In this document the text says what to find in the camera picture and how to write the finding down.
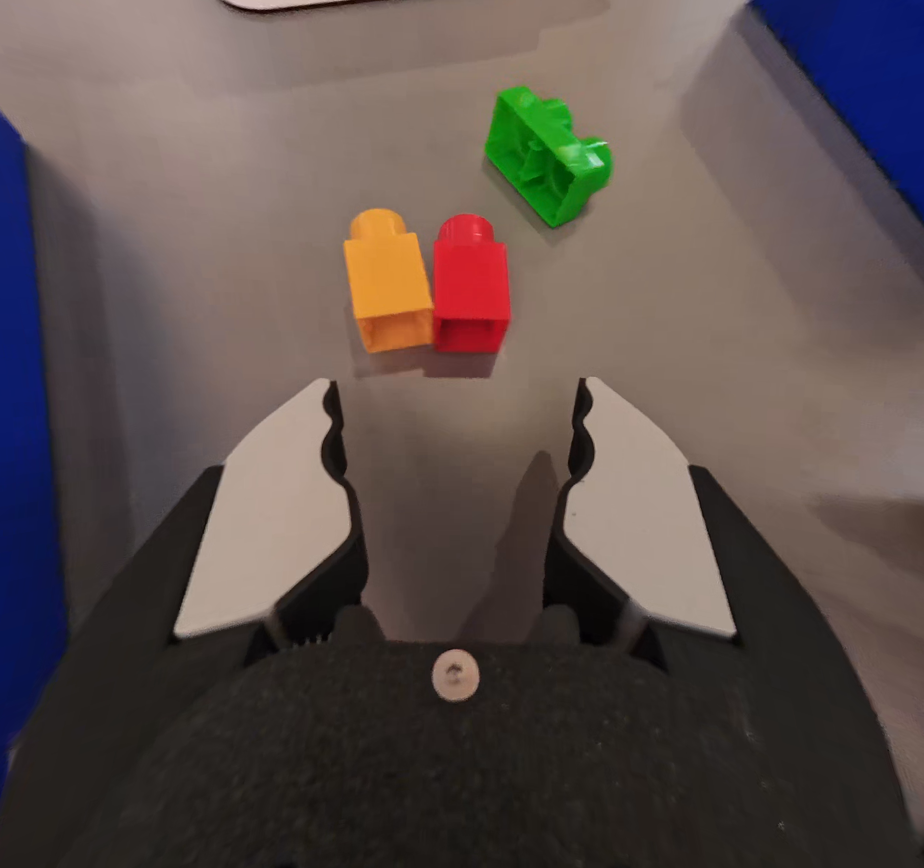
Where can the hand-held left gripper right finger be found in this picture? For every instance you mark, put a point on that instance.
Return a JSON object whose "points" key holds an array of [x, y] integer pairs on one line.
{"points": [[642, 521]]}

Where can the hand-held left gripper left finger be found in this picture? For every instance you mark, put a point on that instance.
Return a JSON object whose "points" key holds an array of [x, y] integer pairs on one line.
{"points": [[267, 521]]}

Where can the blue plastic bin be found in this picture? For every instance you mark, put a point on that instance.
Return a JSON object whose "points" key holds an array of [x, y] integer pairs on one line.
{"points": [[21, 449], [866, 52]]}

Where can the yellow one-stud block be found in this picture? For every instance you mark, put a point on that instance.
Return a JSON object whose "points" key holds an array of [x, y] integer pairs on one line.
{"points": [[386, 276]]}

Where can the red one-stud block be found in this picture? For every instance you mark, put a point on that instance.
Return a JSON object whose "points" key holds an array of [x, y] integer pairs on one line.
{"points": [[469, 283]]}

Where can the green two-stud block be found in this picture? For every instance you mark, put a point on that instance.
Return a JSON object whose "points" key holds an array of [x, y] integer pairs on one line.
{"points": [[505, 131]]}

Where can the grey desk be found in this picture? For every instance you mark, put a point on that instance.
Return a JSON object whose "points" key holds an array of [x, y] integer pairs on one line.
{"points": [[650, 268]]}

